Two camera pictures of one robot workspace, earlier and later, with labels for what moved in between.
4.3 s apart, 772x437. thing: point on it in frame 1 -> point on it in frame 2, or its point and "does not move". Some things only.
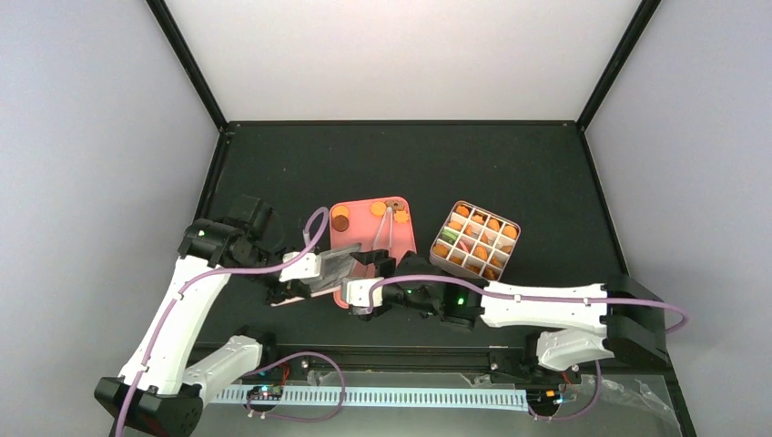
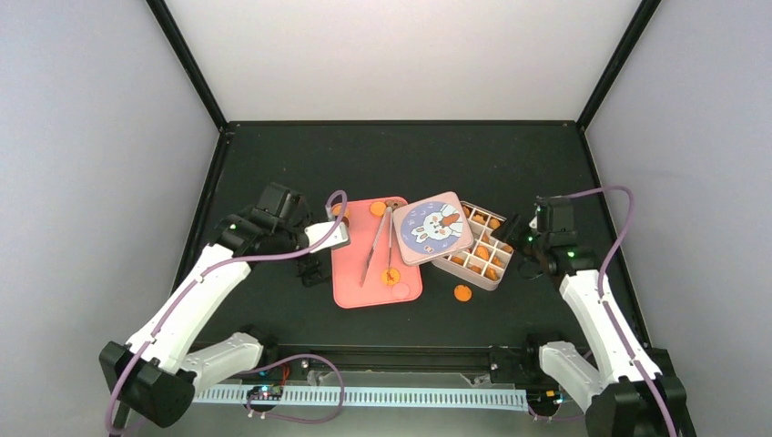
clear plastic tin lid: (336, 266) -> (431, 227)
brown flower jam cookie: (396, 205) does not move
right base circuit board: (543, 399) does not move
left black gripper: (287, 289) -> (315, 274)
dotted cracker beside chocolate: (340, 210) does not move
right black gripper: (378, 258) -> (507, 229)
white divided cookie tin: (476, 241) does not move
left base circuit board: (265, 392) does not move
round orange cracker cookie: (378, 208) does not move
